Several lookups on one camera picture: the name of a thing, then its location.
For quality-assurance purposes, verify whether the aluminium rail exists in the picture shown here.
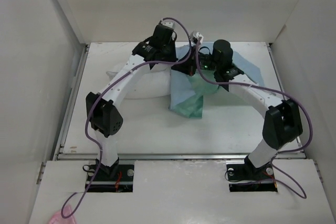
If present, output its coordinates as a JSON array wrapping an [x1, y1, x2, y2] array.
[[50, 44, 90, 161], [54, 152, 305, 161]]

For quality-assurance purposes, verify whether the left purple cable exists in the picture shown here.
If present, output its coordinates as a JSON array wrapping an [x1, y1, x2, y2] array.
[[60, 17, 194, 219]]

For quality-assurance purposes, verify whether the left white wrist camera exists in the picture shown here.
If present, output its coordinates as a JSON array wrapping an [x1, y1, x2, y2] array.
[[160, 19, 175, 29]]

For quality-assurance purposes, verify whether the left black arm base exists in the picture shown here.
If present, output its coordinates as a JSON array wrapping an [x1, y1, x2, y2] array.
[[82, 159, 134, 193]]

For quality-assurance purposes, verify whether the light blue pillowcase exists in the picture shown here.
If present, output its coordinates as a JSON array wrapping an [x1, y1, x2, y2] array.
[[169, 51, 265, 119]]

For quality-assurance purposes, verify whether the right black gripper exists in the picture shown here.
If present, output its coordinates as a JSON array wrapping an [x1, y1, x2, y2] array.
[[170, 46, 219, 77]]

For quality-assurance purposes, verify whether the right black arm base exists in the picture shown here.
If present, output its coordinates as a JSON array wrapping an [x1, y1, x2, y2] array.
[[225, 158, 278, 193]]

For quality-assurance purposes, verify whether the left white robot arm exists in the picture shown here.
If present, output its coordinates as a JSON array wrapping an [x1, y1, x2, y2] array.
[[86, 21, 177, 180]]

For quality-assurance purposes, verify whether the white pillow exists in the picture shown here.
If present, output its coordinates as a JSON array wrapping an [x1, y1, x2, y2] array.
[[125, 65, 171, 100]]

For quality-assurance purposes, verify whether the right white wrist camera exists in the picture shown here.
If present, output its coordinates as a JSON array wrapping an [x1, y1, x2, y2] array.
[[189, 31, 204, 44]]

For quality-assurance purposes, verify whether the aluminium front rail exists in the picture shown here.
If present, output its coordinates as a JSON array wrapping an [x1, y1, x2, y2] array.
[[54, 152, 305, 161]]

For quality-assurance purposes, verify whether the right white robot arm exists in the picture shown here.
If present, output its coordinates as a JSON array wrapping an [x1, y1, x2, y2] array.
[[188, 40, 303, 179]]

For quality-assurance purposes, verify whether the aluminium left rail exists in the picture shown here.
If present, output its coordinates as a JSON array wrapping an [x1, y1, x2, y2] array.
[[50, 44, 90, 161]]

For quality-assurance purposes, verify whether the purple cable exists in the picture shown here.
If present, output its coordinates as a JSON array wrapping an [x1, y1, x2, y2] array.
[[193, 36, 314, 200], [60, 17, 194, 219]]

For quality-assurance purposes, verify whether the pink cloth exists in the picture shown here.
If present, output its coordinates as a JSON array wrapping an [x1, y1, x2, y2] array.
[[49, 204, 77, 224]]

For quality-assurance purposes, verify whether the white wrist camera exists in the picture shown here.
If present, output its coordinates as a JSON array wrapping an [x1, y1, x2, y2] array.
[[189, 31, 204, 44], [160, 19, 175, 29]]

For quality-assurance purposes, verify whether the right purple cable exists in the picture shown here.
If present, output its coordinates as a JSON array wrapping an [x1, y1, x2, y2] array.
[[193, 36, 314, 200]]

